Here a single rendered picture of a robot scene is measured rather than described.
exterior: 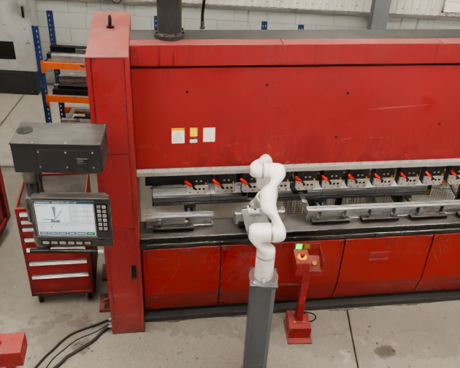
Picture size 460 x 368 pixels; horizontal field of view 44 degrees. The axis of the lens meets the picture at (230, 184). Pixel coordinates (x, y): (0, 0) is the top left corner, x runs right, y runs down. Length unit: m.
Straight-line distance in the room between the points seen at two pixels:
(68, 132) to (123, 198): 0.73
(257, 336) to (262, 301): 0.33
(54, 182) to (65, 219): 1.24
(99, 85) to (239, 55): 0.88
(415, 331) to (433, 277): 0.48
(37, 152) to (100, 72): 0.59
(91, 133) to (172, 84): 0.67
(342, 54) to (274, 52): 0.45
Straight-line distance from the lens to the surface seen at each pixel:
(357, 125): 4.12
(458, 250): 5.06
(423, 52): 4.04
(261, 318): 3.91
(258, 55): 3.69
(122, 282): 4.38
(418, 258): 4.93
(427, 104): 4.25
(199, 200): 4.52
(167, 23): 3.65
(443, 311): 5.34
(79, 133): 3.36
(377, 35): 4.05
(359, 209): 4.56
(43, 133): 3.40
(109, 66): 3.45
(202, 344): 4.67
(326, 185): 4.31
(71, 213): 3.50
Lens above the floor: 3.54
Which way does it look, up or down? 34 degrees down
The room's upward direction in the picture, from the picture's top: 3 degrees clockwise
